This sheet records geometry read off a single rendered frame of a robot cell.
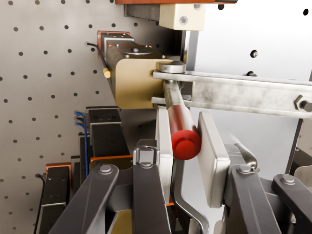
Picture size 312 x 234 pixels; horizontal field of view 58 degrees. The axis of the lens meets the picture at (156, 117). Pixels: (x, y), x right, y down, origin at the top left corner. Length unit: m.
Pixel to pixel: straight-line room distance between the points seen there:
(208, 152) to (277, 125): 0.34
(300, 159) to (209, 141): 0.46
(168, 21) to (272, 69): 0.19
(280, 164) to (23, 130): 0.55
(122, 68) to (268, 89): 0.16
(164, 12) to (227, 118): 0.19
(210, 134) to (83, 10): 0.53
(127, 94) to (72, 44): 0.36
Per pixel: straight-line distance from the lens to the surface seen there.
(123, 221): 0.39
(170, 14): 0.32
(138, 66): 0.32
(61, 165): 0.75
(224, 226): 0.58
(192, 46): 0.38
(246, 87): 0.31
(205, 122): 0.18
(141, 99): 0.33
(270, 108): 0.32
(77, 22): 0.66
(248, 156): 0.44
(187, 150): 0.18
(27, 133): 0.73
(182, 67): 0.30
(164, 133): 0.16
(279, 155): 0.53
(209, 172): 0.16
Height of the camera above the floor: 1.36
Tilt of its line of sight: 64 degrees down
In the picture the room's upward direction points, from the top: 146 degrees clockwise
